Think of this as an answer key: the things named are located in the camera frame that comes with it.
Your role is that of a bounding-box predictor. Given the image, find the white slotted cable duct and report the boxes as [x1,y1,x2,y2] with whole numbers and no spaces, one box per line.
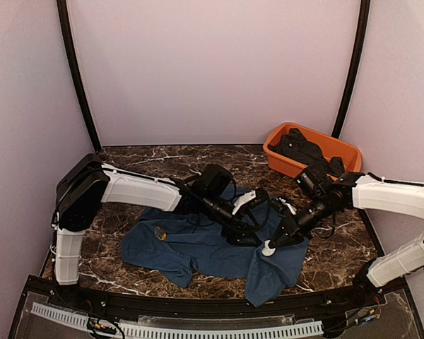
[30,302,324,338]

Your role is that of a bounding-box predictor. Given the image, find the orange plastic basin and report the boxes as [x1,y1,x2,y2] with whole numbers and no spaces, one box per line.
[263,123,363,178]

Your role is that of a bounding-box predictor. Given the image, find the right black frame post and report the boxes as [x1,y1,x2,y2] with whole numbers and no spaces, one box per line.
[331,0,371,138]

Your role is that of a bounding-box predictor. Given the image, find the blue t-shirt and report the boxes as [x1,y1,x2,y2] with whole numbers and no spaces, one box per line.
[121,208,309,307]

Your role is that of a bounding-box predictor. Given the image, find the black clothing in basin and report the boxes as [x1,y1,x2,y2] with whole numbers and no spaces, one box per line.
[268,128,345,177]

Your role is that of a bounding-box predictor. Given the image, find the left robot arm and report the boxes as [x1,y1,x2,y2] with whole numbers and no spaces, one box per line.
[51,153,269,308]

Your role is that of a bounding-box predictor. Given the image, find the black front rail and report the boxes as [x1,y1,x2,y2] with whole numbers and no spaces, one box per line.
[28,275,407,321]

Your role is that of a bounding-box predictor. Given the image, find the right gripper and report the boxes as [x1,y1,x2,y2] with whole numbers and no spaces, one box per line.
[269,192,334,247]

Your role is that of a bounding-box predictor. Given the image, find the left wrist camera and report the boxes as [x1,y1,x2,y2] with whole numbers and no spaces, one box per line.
[232,189,269,215]

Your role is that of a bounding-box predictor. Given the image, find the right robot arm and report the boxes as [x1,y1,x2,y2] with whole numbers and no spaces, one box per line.
[264,165,424,307]

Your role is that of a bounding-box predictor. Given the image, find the round yellow grey brooch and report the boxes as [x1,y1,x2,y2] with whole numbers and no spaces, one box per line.
[154,227,167,242]

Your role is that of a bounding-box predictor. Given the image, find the left black frame post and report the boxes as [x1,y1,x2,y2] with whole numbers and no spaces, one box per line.
[57,0,102,153]

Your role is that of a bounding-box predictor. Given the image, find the black frame post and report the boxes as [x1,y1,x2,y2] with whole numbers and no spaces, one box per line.
[57,0,102,153]
[331,0,371,138]

